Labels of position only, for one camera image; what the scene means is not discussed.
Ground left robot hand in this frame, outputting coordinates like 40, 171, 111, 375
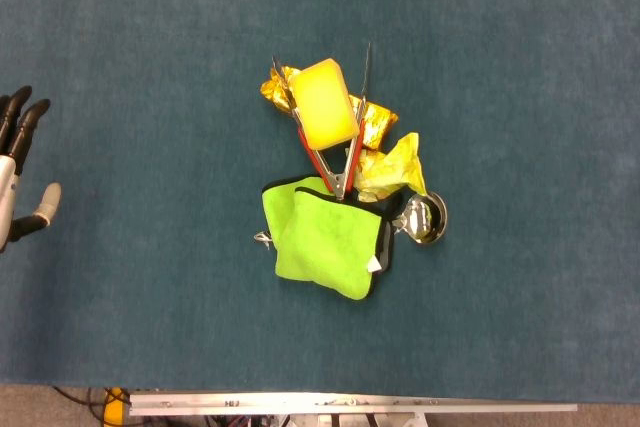
0, 85, 62, 254

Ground green microfibre cloth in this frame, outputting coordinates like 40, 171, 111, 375
260, 175, 404, 302

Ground yellow sponge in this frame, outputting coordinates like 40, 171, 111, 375
290, 57, 360, 151

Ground red-handled steel tongs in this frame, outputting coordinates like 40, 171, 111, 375
271, 41, 374, 202

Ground gold foil snack bar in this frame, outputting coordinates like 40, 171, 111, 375
259, 65, 400, 152

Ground yellow-green snack packet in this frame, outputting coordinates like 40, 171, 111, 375
355, 132, 429, 202

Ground steel ladle black grip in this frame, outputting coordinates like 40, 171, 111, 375
253, 191, 449, 251

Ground blue carpet table cover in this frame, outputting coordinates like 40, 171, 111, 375
0, 0, 640, 404

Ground black floor cables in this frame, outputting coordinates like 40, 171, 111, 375
52, 385, 109, 421

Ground aluminium frame rail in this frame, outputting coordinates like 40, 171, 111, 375
128, 391, 579, 418

